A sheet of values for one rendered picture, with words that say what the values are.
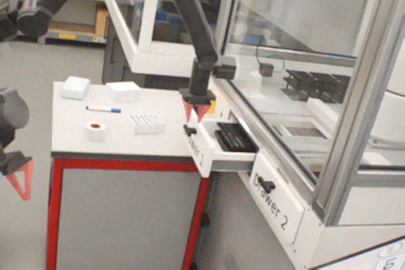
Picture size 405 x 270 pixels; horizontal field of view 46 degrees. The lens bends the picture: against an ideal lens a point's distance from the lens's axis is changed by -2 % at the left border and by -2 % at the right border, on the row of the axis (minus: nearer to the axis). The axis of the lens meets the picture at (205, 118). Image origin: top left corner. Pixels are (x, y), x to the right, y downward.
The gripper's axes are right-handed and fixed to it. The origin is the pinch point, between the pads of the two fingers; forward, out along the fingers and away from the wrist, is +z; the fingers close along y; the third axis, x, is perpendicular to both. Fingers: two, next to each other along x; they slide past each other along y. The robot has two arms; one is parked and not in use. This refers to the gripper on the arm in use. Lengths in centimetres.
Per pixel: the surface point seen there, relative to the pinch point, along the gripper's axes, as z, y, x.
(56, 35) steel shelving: 83, -40, 374
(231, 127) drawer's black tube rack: 6.3, 16.7, 8.8
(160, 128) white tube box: 18.0, -2.3, 30.1
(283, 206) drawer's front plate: 7.2, 16.7, -36.3
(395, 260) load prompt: -21, 4, -88
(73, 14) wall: 72, -22, 424
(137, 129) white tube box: 17.7, -11.5, 27.7
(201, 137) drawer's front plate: 4.4, 2.6, -2.9
